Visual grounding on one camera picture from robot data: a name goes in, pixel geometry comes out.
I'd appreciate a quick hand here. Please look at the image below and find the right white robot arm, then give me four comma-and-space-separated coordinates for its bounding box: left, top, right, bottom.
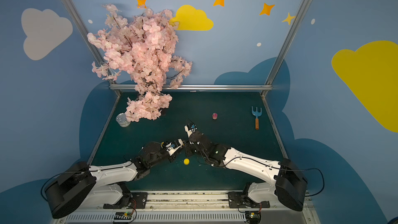
186, 127, 321, 212

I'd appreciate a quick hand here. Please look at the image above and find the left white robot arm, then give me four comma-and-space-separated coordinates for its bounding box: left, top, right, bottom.
40, 139, 184, 219

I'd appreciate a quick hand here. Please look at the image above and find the small circuit board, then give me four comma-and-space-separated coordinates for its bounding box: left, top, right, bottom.
113, 212, 133, 224

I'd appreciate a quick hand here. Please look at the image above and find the blue garden fork toy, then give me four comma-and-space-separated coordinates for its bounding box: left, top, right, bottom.
251, 106, 262, 130

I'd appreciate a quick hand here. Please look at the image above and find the pink cherry blossom tree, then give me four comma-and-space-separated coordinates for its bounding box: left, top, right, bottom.
87, 4, 192, 122

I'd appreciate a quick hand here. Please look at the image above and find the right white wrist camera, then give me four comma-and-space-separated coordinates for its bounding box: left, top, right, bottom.
184, 123, 197, 137

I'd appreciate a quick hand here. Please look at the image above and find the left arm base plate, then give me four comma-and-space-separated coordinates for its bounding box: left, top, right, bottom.
103, 192, 148, 209

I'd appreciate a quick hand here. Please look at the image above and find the aluminium front rail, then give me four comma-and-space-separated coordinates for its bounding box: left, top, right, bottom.
52, 190, 320, 224

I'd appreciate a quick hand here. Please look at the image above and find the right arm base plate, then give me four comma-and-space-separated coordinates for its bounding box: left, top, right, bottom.
227, 191, 271, 208

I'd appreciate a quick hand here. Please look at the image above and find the aluminium frame back bar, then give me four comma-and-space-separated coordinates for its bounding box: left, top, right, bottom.
109, 83, 273, 92

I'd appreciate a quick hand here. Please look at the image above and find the aluminium frame left post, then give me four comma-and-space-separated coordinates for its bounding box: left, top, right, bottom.
46, 0, 122, 96

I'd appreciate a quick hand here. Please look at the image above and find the aluminium frame post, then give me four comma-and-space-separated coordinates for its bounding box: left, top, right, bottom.
46, 0, 122, 96
261, 0, 313, 100

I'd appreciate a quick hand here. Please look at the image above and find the aluminium frame right post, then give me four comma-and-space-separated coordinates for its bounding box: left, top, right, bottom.
261, 0, 313, 100

